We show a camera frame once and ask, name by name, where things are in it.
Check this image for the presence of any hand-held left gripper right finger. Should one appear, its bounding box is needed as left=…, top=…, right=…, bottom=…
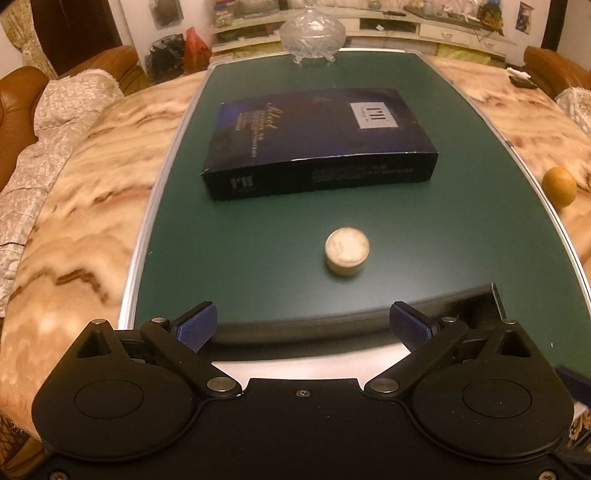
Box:
left=365, top=301, right=539, bottom=398

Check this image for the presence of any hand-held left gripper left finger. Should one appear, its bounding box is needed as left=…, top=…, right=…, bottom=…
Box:
left=69, top=301, right=241, bottom=400

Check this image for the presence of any marble desktop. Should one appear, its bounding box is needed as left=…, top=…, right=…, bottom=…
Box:
left=0, top=51, right=591, bottom=444

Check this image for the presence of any small round cream tin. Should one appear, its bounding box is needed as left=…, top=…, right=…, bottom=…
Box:
left=324, top=226, right=371, bottom=278

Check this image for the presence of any orange fruit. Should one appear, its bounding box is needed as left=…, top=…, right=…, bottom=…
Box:
left=542, top=166, right=578, bottom=208

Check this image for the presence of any dark blue flat box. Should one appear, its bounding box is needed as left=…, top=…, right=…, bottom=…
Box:
left=201, top=88, right=439, bottom=201

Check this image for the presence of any white textured cushion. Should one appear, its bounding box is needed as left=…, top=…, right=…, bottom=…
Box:
left=554, top=87, right=591, bottom=137

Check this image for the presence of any red plastic bag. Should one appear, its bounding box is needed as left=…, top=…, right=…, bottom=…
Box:
left=185, top=27, right=212, bottom=70

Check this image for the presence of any brown leather sofa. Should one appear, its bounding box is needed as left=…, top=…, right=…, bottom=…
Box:
left=0, top=46, right=148, bottom=155

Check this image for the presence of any brown leather armchair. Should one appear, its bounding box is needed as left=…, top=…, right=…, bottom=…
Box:
left=524, top=46, right=591, bottom=100

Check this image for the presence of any white TV cabinet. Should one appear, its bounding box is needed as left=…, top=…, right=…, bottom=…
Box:
left=210, top=0, right=518, bottom=60

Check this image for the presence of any lidded glass candy bowl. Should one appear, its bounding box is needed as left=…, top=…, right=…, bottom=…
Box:
left=279, top=0, right=346, bottom=65

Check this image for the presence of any patterned curtain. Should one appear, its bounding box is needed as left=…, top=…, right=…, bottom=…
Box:
left=0, top=0, right=47, bottom=70

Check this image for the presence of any black wire basket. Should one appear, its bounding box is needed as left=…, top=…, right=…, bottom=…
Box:
left=148, top=34, right=188, bottom=87

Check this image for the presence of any wall poster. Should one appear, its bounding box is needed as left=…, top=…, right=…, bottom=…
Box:
left=516, top=1, right=534, bottom=34

